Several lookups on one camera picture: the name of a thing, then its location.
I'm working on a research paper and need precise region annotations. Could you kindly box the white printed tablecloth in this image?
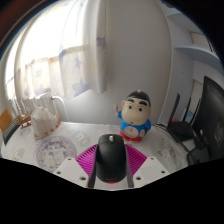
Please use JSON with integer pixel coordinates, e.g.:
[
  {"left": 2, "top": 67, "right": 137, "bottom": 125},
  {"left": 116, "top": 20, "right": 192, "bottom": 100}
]
[{"left": 0, "top": 121, "right": 191, "bottom": 191}]

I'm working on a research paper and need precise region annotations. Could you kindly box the black computer mouse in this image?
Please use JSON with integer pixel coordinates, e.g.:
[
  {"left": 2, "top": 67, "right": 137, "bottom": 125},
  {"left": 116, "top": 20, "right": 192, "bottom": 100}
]
[{"left": 95, "top": 133, "right": 128, "bottom": 184}]

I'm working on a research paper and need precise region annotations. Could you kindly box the white star-print curtain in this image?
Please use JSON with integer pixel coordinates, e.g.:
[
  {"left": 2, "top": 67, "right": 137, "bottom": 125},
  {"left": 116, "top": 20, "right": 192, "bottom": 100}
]
[{"left": 4, "top": 0, "right": 109, "bottom": 111}]

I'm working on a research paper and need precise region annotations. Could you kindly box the cartoon boy figurine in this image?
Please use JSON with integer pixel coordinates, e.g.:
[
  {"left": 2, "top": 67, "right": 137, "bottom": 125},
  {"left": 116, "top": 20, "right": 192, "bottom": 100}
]
[{"left": 114, "top": 89, "right": 153, "bottom": 143}]

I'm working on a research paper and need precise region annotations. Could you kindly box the wooden model sailing ship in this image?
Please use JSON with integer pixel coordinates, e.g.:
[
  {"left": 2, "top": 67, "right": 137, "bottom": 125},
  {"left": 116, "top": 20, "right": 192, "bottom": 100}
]
[{"left": 11, "top": 98, "right": 33, "bottom": 129}]

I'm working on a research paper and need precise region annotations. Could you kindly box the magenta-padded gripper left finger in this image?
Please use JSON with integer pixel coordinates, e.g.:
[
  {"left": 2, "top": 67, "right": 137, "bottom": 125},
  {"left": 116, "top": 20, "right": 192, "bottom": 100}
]
[{"left": 53, "top": 143, "right": 99, "bottom": 189}]

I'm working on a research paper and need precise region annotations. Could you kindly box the dark keyboard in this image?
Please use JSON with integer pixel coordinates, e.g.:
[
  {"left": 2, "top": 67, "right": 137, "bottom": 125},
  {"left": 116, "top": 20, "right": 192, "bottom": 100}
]
[{"left": 1, "top": 119, "right": 21, "bottom": 146}]

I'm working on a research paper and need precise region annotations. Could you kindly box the orange board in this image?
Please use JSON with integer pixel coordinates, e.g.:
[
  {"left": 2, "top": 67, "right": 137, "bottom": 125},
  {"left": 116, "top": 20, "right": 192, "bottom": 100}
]
[{"left": 0, "top": 108, "right": 14, "bottom": 134}]

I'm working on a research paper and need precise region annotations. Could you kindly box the black router with antennas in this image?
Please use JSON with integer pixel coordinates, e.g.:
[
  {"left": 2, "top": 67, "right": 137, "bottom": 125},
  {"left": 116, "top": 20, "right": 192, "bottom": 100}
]
[{"left": 165, "top": 93, "right": 203, "bottom": 144}]

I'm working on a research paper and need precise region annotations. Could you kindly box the white wall shelf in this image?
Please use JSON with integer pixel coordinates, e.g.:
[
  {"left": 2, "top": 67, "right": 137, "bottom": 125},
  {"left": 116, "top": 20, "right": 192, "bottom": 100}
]
[{"left": 166, "top": 13, "right": 224, "bottom": 74}]

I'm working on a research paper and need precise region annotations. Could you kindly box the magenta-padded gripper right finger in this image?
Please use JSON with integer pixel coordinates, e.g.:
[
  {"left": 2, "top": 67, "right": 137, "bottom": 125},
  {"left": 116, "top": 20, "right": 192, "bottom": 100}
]
[{"left": 124, "top": 143, "right": 170, "bottom": 189}]

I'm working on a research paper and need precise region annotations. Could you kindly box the black computer monitor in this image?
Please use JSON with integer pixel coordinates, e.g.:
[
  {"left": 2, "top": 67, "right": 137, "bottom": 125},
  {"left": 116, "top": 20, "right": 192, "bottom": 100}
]
[{"left": 193, "top": 75, "right": 224, "bottom": 162}]

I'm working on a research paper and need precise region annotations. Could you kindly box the round purple printed mouse pad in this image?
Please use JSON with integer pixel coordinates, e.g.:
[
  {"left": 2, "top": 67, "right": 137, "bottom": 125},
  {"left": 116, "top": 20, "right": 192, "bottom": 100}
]
[{"left": 35, "top": 135, "right": 78, "bottom": 173}]

